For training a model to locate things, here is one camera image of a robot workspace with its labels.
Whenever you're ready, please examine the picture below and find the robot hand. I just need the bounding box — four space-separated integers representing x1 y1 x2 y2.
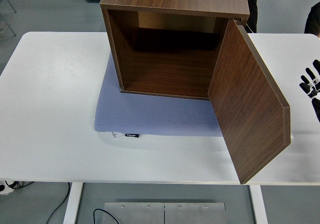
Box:
299 59 320 123

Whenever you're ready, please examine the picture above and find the brown wooden cabinet door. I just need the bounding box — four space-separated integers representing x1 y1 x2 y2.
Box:
207 18 291 185

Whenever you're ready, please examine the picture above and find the white table leg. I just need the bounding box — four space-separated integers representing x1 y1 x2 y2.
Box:
249 184 268 224
62 182 84 224

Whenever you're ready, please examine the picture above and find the blue-grey textured mat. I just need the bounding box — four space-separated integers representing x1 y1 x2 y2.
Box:
93 52 226 137

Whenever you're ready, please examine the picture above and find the grey metal plate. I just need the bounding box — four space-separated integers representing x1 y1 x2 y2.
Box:
102 202 227 224

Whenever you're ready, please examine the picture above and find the grey metal rack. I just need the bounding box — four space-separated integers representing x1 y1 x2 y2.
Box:
0 0 18 37

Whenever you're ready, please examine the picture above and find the white power strip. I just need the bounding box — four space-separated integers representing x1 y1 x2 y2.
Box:
0 180 19 196

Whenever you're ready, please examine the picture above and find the black floor cable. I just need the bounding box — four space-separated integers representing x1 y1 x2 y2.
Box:
93 208 118 224
47 182 71 224

